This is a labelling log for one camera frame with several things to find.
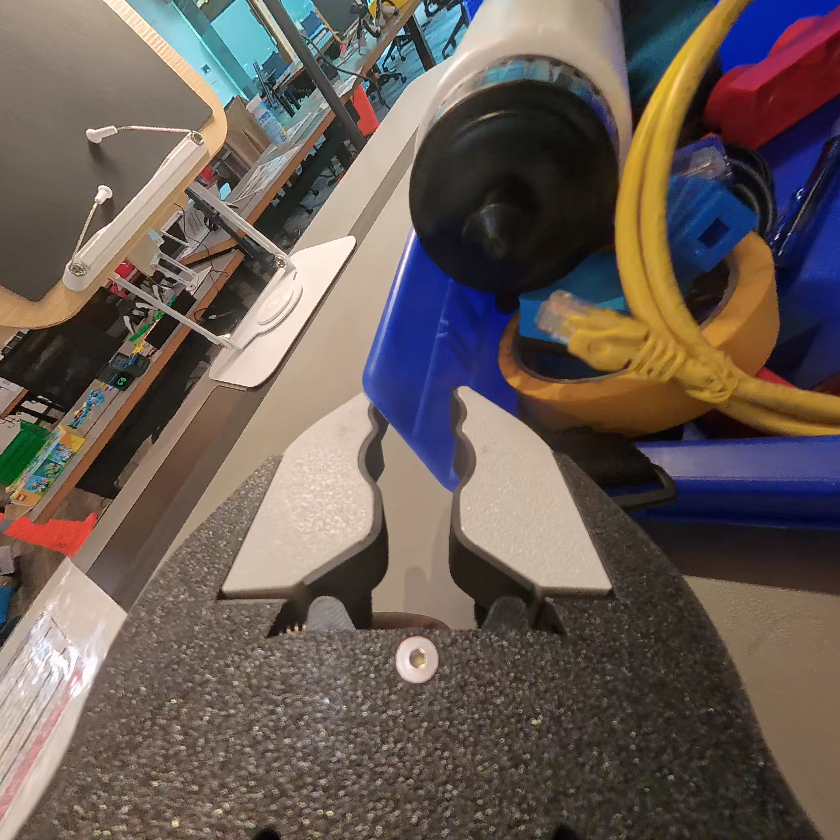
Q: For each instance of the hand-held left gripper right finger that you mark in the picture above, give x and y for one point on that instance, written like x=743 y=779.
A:
x=525 y=518

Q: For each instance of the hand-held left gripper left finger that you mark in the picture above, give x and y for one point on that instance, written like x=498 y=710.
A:
x=308 y=518

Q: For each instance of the blue plastic bin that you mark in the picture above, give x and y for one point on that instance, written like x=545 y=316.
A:
x=426 y=367

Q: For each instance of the yellow tape roll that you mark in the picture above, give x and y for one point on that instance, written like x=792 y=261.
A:
x=656 y=407

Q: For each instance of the white stand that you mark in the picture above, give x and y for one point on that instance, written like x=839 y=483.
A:
x=289 y=328

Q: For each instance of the red paper sheet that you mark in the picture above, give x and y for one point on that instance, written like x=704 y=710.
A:
x=52 y=535

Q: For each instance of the colourful picture toy box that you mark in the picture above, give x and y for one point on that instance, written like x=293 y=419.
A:
x=52 y=469

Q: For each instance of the green toy box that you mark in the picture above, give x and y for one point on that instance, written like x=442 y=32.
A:
x=23 y=453

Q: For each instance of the paper in plastic sleeve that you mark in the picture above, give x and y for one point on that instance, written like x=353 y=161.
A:
x=39 y=689

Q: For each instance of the clear plastic bottle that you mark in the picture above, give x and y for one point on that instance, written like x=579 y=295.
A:
x=266 y=121

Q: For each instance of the black pole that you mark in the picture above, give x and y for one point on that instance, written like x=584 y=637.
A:
x=315 y=72

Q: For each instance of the white roll with black caps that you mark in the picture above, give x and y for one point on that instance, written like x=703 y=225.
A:
x=525 y=59

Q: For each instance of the red plastic clamp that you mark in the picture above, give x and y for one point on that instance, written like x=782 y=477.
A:
x=774 y=79

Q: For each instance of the blue plastic bracket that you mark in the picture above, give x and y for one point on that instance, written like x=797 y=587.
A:
x=712 y=226

